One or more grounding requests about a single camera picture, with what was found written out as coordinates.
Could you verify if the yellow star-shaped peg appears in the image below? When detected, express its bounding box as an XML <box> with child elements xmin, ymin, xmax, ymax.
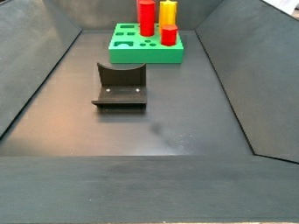
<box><xmin>159</xmin><ymin>0</ymin><xmax>178</xmax><ymax>32</ymax></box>

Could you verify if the red round cylinder peg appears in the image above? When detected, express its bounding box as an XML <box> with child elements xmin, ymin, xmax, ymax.
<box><xmin>138</xmin><ymin>0</ymin><xmax>155</xmax><ymax>37</ymax></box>

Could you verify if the green shape-sorter block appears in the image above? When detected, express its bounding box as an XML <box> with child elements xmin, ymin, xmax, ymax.
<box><xmin>108</xmin><ymin>23</ymin><xmax>185</xmax><ymax>64</ymax></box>

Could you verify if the black cradle fixture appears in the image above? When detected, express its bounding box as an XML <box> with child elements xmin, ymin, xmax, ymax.
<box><xmin>91</xmin><ymin>63</ymin><xmax>147</xmax><ymax>108</ymax></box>

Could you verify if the red hexagonal peg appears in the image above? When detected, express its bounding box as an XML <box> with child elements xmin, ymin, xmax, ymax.
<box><xmin>162</xmin><ymin>24</ymin><xmax>178</xmax><ymax>46</ymax></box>

